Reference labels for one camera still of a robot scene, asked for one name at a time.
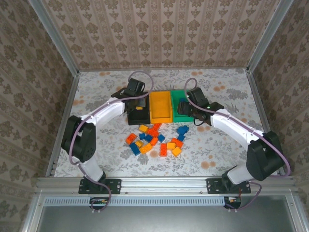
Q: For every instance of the yellow plastic bin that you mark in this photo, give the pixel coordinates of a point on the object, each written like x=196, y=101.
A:
x=160, y=106

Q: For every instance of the long orange lego brick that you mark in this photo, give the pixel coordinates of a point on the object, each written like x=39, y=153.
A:
x=163, y=149

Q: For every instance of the black plastic bin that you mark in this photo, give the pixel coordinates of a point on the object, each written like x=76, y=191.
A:
x=138, y=118

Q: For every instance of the large blue lego cluster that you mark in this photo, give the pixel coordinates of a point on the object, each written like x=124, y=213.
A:
x=182, y=129

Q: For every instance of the aluminium table edge rail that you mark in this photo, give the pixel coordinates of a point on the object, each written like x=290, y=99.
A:
x=62, y=123
x=259, y=101

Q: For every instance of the aluminium frame cross rail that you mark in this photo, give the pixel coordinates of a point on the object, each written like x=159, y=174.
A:
x=164, y=184

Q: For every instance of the long yellow lego brick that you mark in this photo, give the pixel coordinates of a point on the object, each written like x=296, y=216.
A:
x=145, y=149

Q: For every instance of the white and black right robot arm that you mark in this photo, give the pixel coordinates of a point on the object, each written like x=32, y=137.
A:
x=231, y=125

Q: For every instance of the green plastic bin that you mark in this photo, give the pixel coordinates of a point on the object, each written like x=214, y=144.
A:
x=176, y=96

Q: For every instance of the small yellow lego brick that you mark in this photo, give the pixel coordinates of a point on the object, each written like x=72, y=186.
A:
x=138, y=143

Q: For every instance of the aluminium frame post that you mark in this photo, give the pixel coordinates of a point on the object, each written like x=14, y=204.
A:
x=55, y=38
x=268, y=36

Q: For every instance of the grey metal panel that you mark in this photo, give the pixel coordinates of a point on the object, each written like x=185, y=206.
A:
x=157, y=220

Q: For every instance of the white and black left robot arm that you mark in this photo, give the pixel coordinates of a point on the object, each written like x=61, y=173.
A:
x=87, y=166

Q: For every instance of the black connector box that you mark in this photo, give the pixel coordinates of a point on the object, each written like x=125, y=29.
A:
x=97, y=202
x=233, y=201

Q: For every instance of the long blue lego brick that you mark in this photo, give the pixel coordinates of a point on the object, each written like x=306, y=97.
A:
x=134, y=149

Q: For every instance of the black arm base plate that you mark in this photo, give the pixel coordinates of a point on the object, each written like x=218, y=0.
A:
x=213, y=186
x=113, y=186

